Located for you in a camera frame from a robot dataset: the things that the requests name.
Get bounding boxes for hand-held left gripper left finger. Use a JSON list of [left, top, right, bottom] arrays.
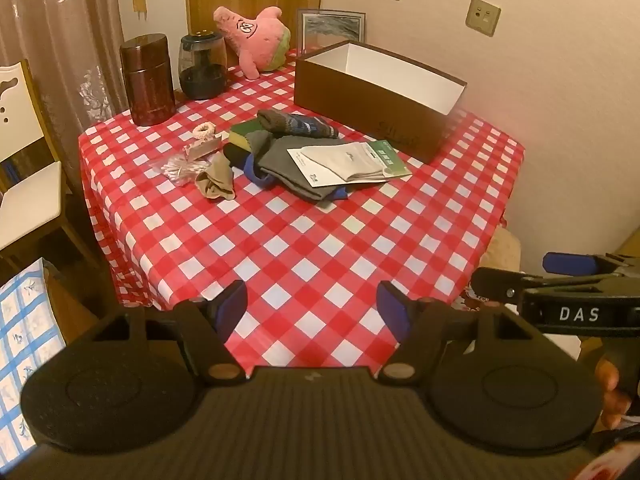
[[90, 280, 249, 387]]

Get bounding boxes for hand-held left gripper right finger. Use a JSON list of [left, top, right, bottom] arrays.
[[376, 280, 538, 386]]

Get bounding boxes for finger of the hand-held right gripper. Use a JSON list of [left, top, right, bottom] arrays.
[[472, 267, 547, 307], [542, 252, 626, 277]]

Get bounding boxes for bag of cotton swabs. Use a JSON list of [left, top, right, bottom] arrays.
[[150, 155, 213, 185]]

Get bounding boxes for grey sock with blue toe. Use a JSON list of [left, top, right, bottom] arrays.
[[246, 137, 350, 202]]

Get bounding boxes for packaged white socks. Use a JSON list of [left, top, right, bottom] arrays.
[[286, 140, 414, 188]]

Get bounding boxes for pink patterned packet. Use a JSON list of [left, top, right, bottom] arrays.
[[182, 136, 224, 162]]

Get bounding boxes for grey blue patterned sock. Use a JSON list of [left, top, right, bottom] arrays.
[[257, 108, 340, 140]]

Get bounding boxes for brown cardboard box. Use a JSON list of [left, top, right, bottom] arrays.
[[294, 41, 468, 165]]

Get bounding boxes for person's right hand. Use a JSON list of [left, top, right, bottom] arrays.
[[594, 355, 635, 430]]

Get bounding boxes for beige cushioned stool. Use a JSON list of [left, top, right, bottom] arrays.
[[480, 227, 523, 283]]

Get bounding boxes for red checked tablecloth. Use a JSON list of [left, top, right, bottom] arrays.
[[77, 47, 527, 376]]

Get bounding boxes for beige stocking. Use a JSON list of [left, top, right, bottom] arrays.
[[195, 152, 236, 201]]

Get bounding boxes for black cloth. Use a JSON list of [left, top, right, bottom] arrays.
[[223, 146, 257, 167]]

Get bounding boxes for green sponge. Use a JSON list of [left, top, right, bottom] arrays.
[[229, 120, 273, 152]]

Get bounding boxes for blue checked cloth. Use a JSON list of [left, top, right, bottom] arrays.
[[0, 257, 68, 461]]

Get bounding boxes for glass jar with dark lid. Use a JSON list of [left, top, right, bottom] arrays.
[[178, 31, 229, 101]]

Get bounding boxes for brown metal canister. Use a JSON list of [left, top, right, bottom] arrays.
[[119, 33, 177, 127]]

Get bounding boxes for pink starfish plush toy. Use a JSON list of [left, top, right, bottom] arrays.
[[214, 6, 292, 80]]

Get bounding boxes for framed picture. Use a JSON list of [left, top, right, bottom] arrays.
[[297, 8, 367, 56]]

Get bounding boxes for wooden door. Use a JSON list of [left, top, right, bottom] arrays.
[[185, 0, 326, 55]]

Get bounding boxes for beige patterned curtain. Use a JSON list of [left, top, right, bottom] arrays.
[[0, 0, 127, 128]]

